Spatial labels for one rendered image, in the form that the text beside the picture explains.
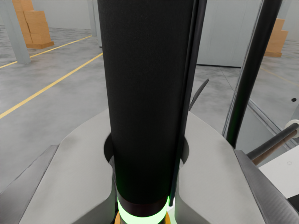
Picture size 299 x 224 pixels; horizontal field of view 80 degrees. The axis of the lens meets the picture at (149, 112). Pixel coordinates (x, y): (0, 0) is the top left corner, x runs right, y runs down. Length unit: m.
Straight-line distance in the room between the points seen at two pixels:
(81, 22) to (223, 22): 10.04
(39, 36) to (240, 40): 6.79
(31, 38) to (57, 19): 6.32
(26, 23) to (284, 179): 8.34
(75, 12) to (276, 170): 13.67
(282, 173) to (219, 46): 5.29
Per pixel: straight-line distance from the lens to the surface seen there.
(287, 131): 0.35
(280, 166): 0.56
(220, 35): 5.67
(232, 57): 5.88
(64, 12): 14.24
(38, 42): 8.33
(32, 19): 8.22
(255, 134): 1.38
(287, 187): 0.54
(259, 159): 0.29
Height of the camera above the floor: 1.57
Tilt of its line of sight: 31 degrees down
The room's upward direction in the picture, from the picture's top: 2 degrees clockwise
